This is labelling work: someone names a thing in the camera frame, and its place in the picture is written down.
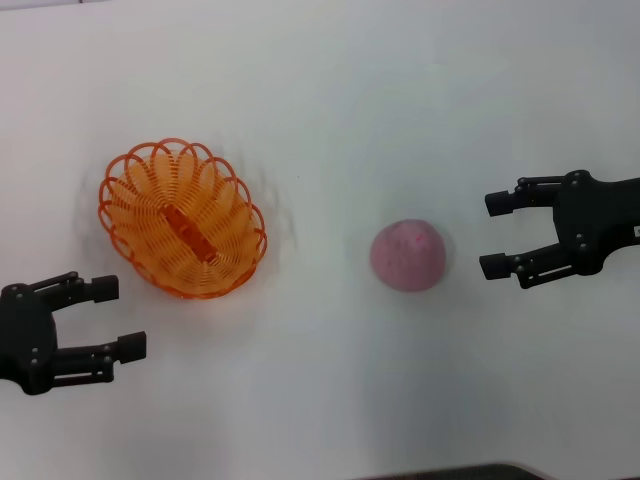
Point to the pink peach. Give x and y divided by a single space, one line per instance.
407 255

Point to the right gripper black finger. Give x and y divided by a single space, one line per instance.
525 192
540 262

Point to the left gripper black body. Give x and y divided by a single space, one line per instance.
25 340

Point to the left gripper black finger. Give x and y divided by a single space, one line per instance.
70 290
100 352

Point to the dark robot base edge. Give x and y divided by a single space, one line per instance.
450 472

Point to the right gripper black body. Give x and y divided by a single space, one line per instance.
600 215

